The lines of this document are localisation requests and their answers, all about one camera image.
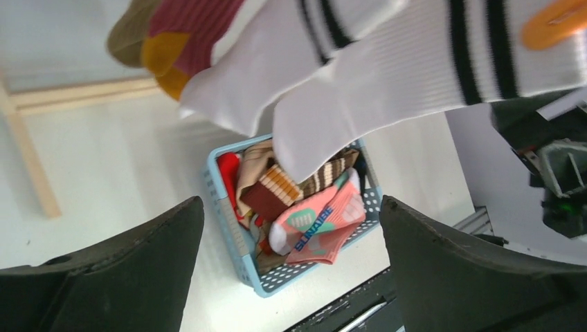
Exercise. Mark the tan brown ribbed sock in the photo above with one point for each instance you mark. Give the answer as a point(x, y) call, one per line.
point(126, 38)

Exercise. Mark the orange clothespin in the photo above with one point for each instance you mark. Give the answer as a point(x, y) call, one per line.
point(553, 24)

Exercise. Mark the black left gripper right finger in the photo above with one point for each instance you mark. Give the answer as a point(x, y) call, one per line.
point(448, 280)

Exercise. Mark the pink sock in basket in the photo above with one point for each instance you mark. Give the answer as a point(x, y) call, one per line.
point(315, 229)

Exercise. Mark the maroon tan striped sock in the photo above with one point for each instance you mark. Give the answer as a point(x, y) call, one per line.
point(263, 187)

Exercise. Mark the wooden drying rack frame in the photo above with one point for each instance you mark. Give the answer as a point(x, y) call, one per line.
point(22, 109)

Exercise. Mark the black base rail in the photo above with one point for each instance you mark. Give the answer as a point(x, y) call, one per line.
point(371, 306)

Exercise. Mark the light blue plastic basket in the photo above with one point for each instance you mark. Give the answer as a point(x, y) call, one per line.
point(239, 242)

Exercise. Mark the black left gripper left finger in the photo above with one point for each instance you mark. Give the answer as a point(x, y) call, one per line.
point(137, 280)

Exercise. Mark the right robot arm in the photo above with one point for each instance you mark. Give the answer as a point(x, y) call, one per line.
point(547, 133)

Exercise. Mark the purple striped sock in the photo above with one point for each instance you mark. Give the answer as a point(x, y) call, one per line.
point(181, 38)

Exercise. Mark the brown white striped sock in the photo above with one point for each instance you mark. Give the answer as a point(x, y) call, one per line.
point(328, 172)

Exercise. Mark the red sock in basket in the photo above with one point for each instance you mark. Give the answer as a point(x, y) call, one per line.
point(229, 166)

